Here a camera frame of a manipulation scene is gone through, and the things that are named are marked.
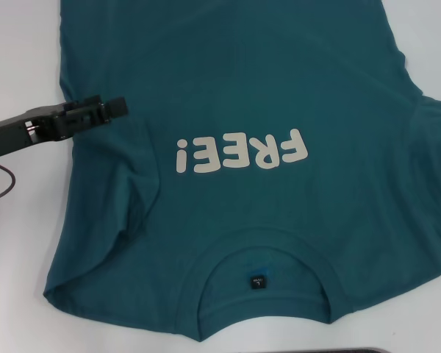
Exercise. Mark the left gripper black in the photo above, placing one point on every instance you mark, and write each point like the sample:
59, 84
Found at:
7, 136

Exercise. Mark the teal T-shirt with FREE print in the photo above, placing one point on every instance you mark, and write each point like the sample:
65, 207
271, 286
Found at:
242, 73

